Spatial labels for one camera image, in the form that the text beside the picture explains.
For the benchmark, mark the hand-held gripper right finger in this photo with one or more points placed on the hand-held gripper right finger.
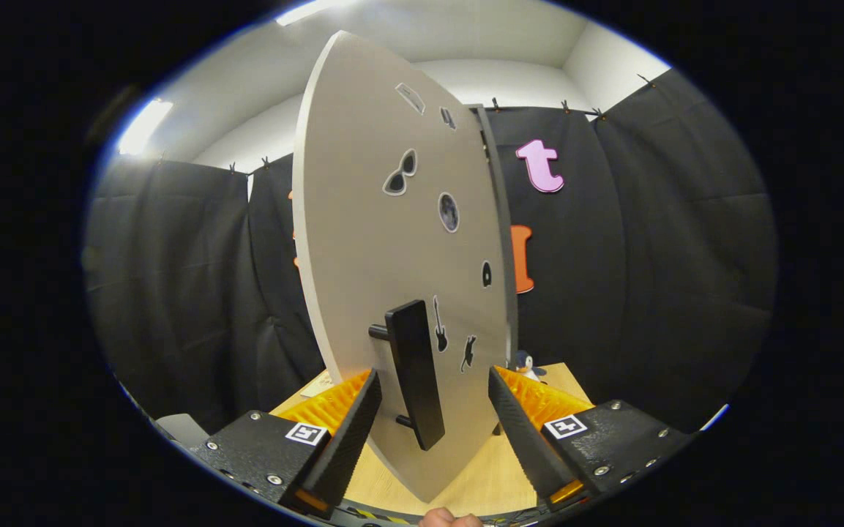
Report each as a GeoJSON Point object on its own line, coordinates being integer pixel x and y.
{"type": "Point", "coordinates": [520, 439]}

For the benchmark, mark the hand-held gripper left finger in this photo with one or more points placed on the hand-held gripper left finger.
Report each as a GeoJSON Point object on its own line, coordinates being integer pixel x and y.
{"type": "Point", "coordinates": [348, 439]}

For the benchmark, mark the beige shoe cabinet door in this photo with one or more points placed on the beige shoe cabinet door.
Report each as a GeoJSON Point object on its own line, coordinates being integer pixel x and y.
{"type": "Point", "coordinates": [356, 219]}

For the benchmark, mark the dark grey shoe cabinet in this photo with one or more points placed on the dark grey shoe cabinet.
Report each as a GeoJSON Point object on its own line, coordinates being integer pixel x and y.
{"type": "Point", "coordinates": [506, 219]}

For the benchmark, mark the beige cover book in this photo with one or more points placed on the beige cover book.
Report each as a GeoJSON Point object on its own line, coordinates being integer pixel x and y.
{"type": "Point", "coordinates": [319, 384]}

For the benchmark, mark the small penguin toy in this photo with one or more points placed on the small penguin toy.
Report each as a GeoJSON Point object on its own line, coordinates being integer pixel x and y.
{"type": "Point", "coordinates": [525, 364]}

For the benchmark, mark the black backdrop cloth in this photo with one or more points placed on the black backdrop cloth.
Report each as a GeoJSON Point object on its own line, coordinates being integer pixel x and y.
{"type": "Point", "coordinates": [648, 293]}

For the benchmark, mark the ceiling light strip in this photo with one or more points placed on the ceiling light strip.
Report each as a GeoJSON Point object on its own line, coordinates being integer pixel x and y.
{"type": "Point", "coordinates": [143, 126]}

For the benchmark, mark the white ceiling light panel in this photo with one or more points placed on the white ceiling light panel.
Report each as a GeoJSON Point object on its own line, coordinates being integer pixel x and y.
{"type": "Point", "coordinates": [308, 11]}

